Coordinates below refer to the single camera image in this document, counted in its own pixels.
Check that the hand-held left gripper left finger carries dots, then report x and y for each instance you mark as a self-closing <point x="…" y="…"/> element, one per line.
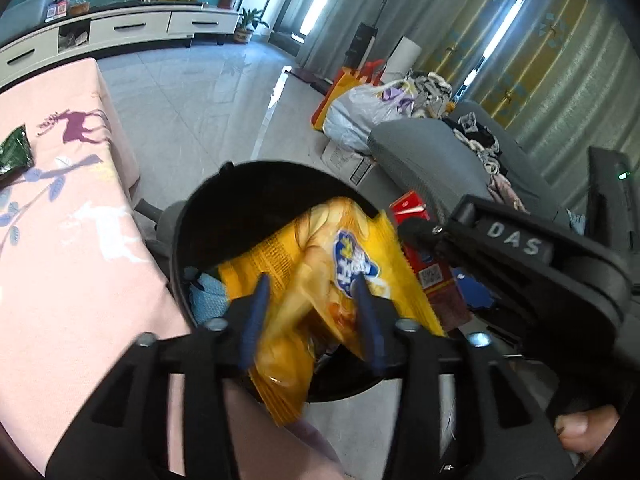
<point x="252" y="330"/>

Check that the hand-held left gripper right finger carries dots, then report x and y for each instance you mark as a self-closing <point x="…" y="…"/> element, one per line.
<point x="367" y="330"/>

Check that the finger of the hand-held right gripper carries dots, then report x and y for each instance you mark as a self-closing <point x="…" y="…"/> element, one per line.
<point x="475" y="295"/>
<point x="420" y="230"/>

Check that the red cigarette box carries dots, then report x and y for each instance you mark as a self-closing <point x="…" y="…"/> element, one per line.
<point x="430" y="280"/>

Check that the blue waffle cleaning cloth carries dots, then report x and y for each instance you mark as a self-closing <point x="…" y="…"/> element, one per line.
<point x="210" y="300"/>

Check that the yellow snack bag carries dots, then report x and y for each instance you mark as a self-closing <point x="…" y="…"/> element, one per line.
<point x="310" y="260"/>

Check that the black round trash bin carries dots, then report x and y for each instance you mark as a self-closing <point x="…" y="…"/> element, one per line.
<point x="260" y="195"/>

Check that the dark green snack packet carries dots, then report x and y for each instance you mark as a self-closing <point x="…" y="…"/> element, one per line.
<point x="15" y="152"/>

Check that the person's right hand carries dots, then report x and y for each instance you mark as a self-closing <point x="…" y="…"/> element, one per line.
<point x="585" y="430"/>

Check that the grey sofa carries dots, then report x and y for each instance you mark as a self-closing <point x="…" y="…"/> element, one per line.
<point x="425" y="155"/>

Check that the pile of clothes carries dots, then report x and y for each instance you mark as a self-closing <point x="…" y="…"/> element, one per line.
<point x="490" y="160"/>

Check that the white cardboard box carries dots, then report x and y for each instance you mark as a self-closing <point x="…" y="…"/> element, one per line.
<point x="340" y="157"/>

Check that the white bag of clothes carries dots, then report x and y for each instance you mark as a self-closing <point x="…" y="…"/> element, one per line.
<point x="350" y="115"/>

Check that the orange shopping bag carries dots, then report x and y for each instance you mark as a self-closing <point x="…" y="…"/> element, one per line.
<point x="340" y="85"/>

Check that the black upright vacuum cleaner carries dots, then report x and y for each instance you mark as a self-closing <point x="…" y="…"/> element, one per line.
<point x="362" y="45"/>

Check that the grey yellow curtain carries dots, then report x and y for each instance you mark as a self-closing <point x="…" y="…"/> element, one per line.
<point x="550" y="60"/>

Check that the small potted plant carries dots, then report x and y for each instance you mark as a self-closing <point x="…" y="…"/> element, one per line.
<point x="245" y="35"/>

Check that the white TV cabinet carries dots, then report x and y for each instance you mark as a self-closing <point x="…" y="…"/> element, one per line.
<point x="130" y="27"/>

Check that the grey plastic storage bin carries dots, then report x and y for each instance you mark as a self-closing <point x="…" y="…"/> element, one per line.
<point x="30" y="7"/>

